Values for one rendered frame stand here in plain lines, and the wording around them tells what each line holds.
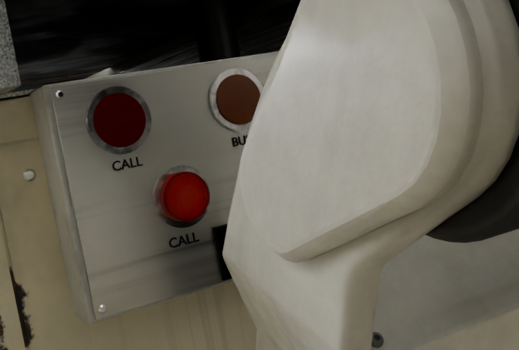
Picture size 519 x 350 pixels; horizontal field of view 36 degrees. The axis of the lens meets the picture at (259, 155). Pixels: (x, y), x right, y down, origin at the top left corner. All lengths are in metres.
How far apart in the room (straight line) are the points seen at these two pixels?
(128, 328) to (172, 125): 0.13
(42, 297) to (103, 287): 0.04
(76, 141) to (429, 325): 0.23
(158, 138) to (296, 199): 0.21
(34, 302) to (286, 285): 0.21
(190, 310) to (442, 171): 0.33
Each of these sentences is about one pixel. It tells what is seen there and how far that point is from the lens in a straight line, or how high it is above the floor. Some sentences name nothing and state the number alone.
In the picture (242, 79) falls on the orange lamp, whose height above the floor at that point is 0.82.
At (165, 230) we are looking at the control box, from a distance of 0.48.
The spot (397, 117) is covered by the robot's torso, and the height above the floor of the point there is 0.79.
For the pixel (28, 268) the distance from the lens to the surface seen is 0.49.
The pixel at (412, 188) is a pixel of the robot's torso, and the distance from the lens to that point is 0.22.
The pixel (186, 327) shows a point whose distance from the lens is 0.52.
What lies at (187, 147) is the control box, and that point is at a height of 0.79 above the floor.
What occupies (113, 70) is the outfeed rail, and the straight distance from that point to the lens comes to 1.09.
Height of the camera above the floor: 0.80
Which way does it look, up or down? 3 degrees down
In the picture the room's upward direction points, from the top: 11 degrees counter-clockwise
